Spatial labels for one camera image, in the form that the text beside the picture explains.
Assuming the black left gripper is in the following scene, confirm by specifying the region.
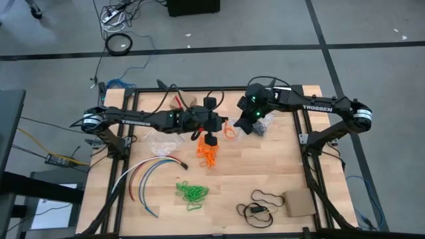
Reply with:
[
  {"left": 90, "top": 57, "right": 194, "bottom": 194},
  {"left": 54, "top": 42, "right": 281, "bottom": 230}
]
[{"left": 192, "top": 111, "right": 230, "bottom": 146}]

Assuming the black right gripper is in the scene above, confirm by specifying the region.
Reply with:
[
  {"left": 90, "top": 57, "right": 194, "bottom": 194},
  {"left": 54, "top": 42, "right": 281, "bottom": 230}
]
[{"left": 234, "top": 96, "right": 268, "bottom": 135}]

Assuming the black rubber bands bunch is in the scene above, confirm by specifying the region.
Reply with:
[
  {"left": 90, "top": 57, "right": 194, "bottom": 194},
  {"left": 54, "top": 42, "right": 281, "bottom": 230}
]
[{"left": 253, "top": 121, "right": 272, "bottom": 137}]

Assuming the orange rubber bands pile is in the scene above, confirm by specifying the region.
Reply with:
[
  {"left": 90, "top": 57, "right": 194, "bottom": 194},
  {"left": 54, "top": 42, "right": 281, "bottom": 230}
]
[{"left": 195, "top": 134, "right": 220, "bottom": 169}]

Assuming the green rubber bands pile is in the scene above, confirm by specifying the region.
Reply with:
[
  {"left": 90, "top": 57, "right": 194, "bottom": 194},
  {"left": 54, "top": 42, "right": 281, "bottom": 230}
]
[{"left": 175, "top": 181, "right": 211, "bottom": 212}]

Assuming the brown cardboard box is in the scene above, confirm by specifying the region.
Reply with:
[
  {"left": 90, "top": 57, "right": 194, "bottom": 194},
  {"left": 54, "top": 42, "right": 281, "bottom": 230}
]
[{"left": 169, "top": 92, "right": 198, "bottom": 112}]

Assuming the flat cardboard box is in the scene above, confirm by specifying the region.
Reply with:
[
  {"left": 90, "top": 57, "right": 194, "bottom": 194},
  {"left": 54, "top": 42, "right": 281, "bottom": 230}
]
[{"left": 282, "top": 188, "right": 317, "bottom": 218}]

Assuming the black floor box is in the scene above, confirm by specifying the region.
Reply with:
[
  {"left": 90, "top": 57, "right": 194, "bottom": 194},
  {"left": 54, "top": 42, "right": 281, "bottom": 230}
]
[{"left": 167, "top": 0, "right": 221, "bottom": 18}]

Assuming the black floor device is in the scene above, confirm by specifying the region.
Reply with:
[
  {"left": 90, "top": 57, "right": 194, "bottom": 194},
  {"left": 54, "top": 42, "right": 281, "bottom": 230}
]
[{"left": 44, "top": 153, "right": 73, "bottom": 168}]

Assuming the white power strip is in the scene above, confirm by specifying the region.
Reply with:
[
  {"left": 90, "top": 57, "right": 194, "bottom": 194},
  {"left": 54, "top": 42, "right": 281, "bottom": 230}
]
[{"left": 100, "top": 6, "right": 128, "bottom": 33}]

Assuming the black desk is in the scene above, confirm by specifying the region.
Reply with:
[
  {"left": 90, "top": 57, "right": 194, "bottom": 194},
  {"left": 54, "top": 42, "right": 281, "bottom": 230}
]
[{"left": 0, "top": 171, "right": 84, "bottom": 239}]

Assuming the dark grey desk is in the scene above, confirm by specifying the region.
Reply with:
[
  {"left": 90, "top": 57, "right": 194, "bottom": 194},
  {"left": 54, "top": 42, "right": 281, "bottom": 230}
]
[{"left": 0, "top": 88, "right": 27, "bottom": 175}]

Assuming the chair wheel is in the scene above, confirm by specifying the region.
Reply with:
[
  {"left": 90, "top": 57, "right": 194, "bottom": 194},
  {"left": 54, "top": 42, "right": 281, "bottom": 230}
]
[{"left": 25, "top": 0, "right": 44, "bottom": 20}]

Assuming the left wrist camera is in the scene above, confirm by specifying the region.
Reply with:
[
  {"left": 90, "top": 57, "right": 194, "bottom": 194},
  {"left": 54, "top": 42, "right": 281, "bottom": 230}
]
[{"left": 203, "top": 96, "right": 218, "bottom": 112}]

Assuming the black cable loop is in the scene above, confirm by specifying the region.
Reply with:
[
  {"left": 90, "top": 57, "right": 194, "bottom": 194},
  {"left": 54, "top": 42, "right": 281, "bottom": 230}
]
[{"left": 236, "top": 189, "right": 286, "bottom": 229}]

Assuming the red cable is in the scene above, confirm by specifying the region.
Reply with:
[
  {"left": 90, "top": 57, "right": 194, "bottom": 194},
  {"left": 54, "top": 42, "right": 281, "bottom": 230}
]
[{"left": 127, "top": 157, "right": 187, "bottom": 202}]

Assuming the white cable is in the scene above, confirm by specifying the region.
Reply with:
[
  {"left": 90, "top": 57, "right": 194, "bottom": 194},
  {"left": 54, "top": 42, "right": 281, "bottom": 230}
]
[{"left": 111, "top": 155, "right": 187, "bottom": 197}]

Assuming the blue floor cable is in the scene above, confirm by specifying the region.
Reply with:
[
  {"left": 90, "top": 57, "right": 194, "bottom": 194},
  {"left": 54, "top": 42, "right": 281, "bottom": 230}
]
[
  {"left": 105, "top": 78, "right": 137, "bottom": 90},
  {"left": 345, "top": 175, "right": 386, "bottom": 230}
]

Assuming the black ring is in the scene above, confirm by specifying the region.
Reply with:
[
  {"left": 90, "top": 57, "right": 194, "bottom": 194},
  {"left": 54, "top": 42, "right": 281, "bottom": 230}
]
[{"left": 104, "top": 32, "right": 134, "bottom": 56}]

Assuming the yellow floor cable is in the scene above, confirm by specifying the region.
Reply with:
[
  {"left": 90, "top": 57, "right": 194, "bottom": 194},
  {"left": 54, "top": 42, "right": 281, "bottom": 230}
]
[{"left": 16, "top": 127, "right": 90, "bottom": 167}]

